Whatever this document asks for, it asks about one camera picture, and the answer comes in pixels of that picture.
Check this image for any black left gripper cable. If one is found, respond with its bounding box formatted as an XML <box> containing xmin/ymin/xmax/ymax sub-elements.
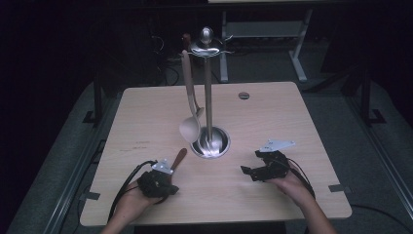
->
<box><xmin>108</xmin><ymin>160</ymin><xmax>158</xmax><ymax>222</ymax></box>

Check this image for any black floor cable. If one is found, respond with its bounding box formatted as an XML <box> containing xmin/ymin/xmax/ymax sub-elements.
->
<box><xmin>350</xmin><ymin>204</ymin><xmax>413</xmax><ymax>233</ymax></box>

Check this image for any brown wooden spoon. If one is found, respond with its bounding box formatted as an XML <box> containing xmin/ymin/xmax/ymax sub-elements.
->
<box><xmin>155</xmin><ymin>147</ymin><xmax>188</xmax><ymax>205</ymax></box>

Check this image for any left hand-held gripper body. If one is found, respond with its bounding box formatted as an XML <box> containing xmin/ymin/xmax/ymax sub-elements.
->
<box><xmin>136</xmin><ymin>158</ymin><xmax>178</xmax><ymax>199</ymax></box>

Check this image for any beige ladle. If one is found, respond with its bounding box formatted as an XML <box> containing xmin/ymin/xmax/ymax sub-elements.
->
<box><xmin>178</xmin><ymin>49</ymin><xmax>203</xmax><ymax>144</ymax></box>

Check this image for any white desk frame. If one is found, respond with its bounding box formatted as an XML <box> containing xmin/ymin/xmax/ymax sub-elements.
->
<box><xmin>207</xmin><ymin>0</ymin><xmax>315</xmax><ymax>83</ymax></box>

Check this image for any black metal stand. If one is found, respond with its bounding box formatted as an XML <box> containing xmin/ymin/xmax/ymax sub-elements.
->
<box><xmin>82</xmin><ymin>71</ymin><xmax>105</xmax><ymax>126</ymax></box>
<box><xmin>358</xmin><ymin>67</ymin><xmax>388</xmax><ymax>126</ymax></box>

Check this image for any person's right hand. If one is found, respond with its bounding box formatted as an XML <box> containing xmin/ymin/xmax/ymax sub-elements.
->
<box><xmin>266</xmin><ymin>162</ymin><xmax>315</xmax><ymax>208</ymax></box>

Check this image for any metal utensil stand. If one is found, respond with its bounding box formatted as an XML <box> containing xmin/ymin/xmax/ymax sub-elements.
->
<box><xmin>181</xmin><ymin>26</ymin><xmax>236</xmax><ymax>160</ymax></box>

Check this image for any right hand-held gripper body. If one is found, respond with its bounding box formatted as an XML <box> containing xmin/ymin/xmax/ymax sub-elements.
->
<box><xmin>255</xmin><ymin>138</ymin><xmax>296</xmax><ymax>181</ymax></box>

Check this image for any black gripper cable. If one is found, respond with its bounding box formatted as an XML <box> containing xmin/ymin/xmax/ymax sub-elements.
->
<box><xmin>108</xmin><ymin>160</ymin><xmax>158</xmax><ymax>222</ymax></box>
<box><xmin>286</xmin><ymin>158</ymin><xmax>317</xmax><ymax>199</ymax></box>

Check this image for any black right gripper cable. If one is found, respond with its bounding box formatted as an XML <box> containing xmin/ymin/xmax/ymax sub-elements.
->
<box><xmin>286</xmin><ymin>158</ymin><xmax>317</xmax><ymax>199</ymax></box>

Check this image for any spatula with dark red handle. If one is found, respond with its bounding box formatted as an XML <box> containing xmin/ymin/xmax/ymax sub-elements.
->
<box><xmin>181</xmin><ymin>32</ymin><xmax>206</xmax><ymax>120</ymax></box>

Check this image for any grey tape strip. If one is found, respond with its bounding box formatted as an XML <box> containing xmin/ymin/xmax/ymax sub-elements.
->
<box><xmin>327</xmin><ymin>183</ymin><xmax>349</xmax><ymax>193</ymax></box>
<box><xmin>79</xmin><ymin>191</ymin><xmax>101</xmax><ymax>201</ymax></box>

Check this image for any aluminium rail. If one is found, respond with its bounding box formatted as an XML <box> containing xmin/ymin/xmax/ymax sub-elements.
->
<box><xmin>344</xmin><ymin>94</ymin><xmax>413</xmax><ymax>213</ymax></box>
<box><xmin>42</xmin><ymin>97</ymin><xmax>121</xmax><ymax>234</ymax></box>

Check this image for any person's left hand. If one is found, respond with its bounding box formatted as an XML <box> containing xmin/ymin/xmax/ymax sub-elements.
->
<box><xmin>113</xmin><ymin>181</ymin><xmax>164</xmax><ymax>225</ymax></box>

